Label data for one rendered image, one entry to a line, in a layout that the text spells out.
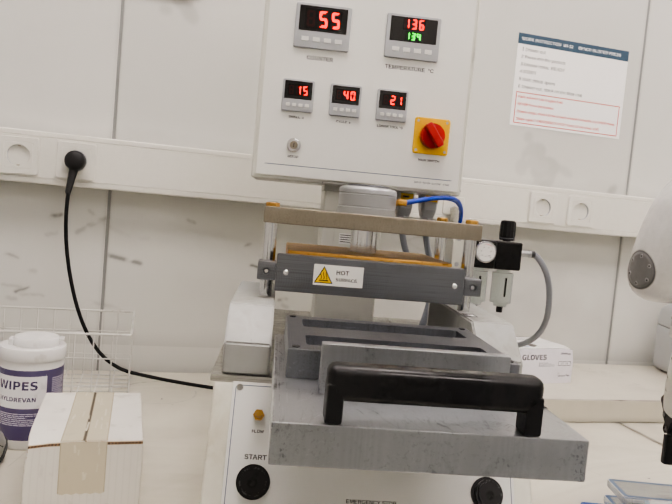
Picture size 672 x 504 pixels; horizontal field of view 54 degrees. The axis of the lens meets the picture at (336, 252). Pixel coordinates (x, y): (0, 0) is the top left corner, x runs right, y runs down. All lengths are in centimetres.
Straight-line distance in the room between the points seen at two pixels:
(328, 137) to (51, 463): 58
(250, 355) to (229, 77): 81
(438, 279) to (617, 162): 101
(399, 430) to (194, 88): 105
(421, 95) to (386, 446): 69
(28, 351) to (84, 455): 24
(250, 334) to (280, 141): 39
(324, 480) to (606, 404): 81
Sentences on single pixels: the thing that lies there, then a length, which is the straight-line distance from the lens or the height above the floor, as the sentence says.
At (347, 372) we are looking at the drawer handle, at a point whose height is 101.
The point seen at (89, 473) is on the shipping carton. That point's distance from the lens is 79.
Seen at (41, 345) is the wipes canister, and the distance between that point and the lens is 99.
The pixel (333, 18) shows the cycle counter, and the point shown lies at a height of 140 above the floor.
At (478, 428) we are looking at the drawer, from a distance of 48.
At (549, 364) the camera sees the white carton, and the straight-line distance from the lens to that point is 144.
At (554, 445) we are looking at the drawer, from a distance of 49.
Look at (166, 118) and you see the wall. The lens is 139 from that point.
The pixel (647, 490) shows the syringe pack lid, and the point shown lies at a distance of 97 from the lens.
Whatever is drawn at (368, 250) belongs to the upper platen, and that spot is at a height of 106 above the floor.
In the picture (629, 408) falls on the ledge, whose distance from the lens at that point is 143.
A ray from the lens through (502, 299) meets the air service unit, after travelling 107.
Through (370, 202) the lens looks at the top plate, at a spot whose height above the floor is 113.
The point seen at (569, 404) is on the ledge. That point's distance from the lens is 135.
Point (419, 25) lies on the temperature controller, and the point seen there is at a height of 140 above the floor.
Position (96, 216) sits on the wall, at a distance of 139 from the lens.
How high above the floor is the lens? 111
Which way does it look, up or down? 4 degrees down
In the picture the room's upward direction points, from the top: 5 degrees clockwise
